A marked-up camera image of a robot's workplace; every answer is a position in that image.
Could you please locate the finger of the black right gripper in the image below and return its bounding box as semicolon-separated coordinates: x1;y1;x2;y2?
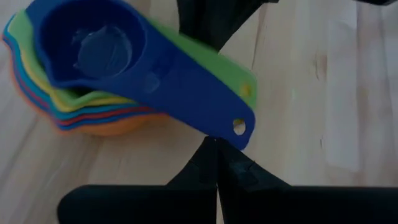
176;0;279;52

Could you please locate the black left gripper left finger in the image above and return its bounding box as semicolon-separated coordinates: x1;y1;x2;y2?
57;138;218;224

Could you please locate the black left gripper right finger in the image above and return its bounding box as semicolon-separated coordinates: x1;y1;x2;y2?
216;138;398;224

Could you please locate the green measuring cup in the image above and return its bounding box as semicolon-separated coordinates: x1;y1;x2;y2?
6;9;259;111

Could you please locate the dark blue measuring cup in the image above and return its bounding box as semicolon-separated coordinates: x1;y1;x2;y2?
25;0;257;151

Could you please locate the orange measuring cup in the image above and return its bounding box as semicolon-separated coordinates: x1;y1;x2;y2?
1;34;171;137

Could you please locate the red measuring cup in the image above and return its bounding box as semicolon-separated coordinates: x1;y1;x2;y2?
9;46;155;126

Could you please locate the indigo measuring cup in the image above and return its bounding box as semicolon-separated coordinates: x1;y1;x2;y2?
2;34;158;131

